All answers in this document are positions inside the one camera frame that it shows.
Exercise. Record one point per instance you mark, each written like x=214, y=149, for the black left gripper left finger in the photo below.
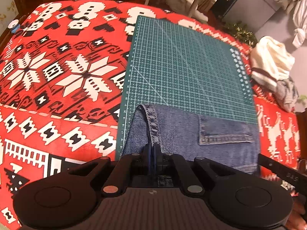
x=142, y=162

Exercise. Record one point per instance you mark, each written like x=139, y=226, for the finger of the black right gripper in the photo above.
x=290, y=177

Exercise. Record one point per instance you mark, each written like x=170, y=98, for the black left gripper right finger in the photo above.
x=161, y=164

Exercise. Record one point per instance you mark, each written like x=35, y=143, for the blue denim jeans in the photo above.
x=171, y=130

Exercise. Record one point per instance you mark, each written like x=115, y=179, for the grey knit garment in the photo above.
x=286, y=94

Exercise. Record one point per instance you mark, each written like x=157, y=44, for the green cutting mat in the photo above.
x=175, y=65

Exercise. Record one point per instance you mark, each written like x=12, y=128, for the cream knit sweater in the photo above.
x=270, y=62

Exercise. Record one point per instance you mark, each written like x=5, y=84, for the red patterned blanket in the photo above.
x=62, y=76

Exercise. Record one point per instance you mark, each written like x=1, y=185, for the green christmas garland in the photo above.
x=240, y=32

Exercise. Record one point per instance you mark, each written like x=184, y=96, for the white tied curtain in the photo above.
x=299, y=19

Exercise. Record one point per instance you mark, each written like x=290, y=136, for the silver refrigerator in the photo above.
x=253, y=13

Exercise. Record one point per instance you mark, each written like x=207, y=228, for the small blue white bowl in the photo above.
x=14, y=26

